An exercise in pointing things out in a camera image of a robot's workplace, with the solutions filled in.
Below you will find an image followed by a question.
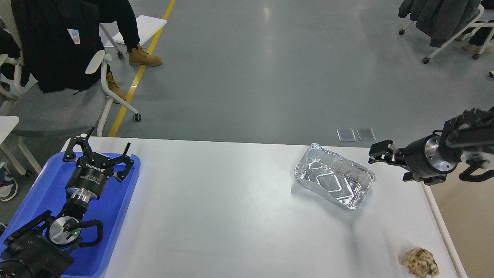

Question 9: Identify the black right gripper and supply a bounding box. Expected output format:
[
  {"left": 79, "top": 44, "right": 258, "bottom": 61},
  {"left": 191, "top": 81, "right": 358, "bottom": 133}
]
[{"left": 368, "top": 135, "right": 457, "bottom": 184}]

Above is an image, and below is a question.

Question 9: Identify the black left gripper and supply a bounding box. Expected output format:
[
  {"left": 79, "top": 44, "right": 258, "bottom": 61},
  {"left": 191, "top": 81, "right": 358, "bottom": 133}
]
[{"left": 62, "top": 127, "right": 135, "bottom": 200}]

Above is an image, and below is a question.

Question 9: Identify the aluminium foil tray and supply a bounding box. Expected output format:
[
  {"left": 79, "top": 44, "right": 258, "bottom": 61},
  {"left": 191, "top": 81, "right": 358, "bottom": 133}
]
[{"left": 293, "top": 144, "right": 376, "bottom": 210}]

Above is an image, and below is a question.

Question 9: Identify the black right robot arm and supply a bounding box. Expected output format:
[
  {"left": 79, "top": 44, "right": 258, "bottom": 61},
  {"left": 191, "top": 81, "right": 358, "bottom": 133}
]
[{"left": 368, "top": 108, "right": 494, "bottom": 185}]

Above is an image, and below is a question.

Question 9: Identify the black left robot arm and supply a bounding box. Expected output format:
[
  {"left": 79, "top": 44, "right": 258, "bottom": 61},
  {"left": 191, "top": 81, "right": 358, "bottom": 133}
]
[{"left": 1, "top": 134, "right": 140, "bottom": 278}]

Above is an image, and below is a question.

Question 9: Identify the right floor outlet plate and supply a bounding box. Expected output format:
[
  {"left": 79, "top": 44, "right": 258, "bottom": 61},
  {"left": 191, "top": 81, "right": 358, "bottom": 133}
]
[{"left": 356, "top": 128, "right": 376, "bottom": 141}]

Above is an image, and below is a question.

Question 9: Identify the floor outlet plate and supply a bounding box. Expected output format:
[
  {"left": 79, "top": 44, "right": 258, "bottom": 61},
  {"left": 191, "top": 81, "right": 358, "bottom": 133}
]
[
  {"left": 336, "top": 128, "right": 356, "bottom": 141},
  {"left": 356, "top": 128, "right": 376, "bottom": 141}
]

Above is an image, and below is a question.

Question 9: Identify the left floor outlet plate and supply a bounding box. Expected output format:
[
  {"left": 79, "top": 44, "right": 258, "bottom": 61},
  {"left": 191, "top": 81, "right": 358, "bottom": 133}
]
[{"left": 336, "top": 128, "right": 356, "bottom": 141}]

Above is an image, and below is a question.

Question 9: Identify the grey office chair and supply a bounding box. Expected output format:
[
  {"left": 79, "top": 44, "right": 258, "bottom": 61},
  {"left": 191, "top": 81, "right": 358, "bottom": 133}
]
[{"left": 2, "top": 49, "right": 141, "bottom": 174}]

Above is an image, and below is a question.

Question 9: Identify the tan work boot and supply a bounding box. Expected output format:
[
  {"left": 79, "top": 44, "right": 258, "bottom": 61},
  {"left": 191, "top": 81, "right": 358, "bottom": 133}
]
[
  {"left": 106, "top": 71, "right": 126, "bottom": 101},
  {"left": 127, "top": 44, "right": 162, "bottom": 67}
]

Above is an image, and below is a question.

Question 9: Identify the blue plastic tray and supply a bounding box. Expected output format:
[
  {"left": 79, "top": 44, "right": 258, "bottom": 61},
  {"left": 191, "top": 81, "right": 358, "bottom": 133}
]
[{"left": 0, "top": 151, "right": 141, "bottom": 278}]

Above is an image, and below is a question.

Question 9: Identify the beige waste bin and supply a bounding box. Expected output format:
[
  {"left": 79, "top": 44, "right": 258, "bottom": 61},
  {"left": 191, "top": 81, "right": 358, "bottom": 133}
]
[{"left": 422, "top": 163, "right": 494, "bottom": 278}]

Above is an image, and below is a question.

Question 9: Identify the white table at left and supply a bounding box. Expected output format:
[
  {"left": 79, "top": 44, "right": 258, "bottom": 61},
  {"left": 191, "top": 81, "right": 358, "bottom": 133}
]
[{"left": 0, "top": 115, "right": 19, "bottom": 144}]

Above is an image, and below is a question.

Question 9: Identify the sneaker at left edge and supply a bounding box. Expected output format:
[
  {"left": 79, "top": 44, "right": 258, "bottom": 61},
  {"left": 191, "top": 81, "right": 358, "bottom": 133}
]
[{"left": 0, "top": 162, "right": 19, "bottom": 202}]

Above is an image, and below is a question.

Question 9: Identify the crumpled brown paper ball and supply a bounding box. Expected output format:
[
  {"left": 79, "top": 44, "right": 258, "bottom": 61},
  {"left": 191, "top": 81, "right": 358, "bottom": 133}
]
[{"left": 401, "top": 247, "right": 440, "bottom": 278}]

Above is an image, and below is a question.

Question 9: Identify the black jacket on chair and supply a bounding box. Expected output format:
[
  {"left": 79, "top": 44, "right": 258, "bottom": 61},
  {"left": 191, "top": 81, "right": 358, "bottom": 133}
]
[{"left": 11, "top": 0, "right": 103, "bottom": 93}]

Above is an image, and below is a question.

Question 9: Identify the person in black trousers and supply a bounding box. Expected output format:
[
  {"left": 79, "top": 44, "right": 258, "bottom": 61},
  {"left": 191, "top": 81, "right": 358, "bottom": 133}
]
[{"left": 85, "top": 0, "right": 139, "bottom": 49}]

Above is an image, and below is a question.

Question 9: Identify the grey coat on chair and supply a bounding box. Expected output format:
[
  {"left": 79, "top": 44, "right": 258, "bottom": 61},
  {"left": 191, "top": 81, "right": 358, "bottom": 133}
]
[{"left": 398, "top": 0, "right": 480, "bottom": 48}]

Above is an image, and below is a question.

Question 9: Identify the white chair with coats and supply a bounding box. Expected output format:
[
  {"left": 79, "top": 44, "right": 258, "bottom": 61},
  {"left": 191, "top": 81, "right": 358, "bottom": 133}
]
[{"left": 398, "top": 0, "right": 493, "bottom": 64}]

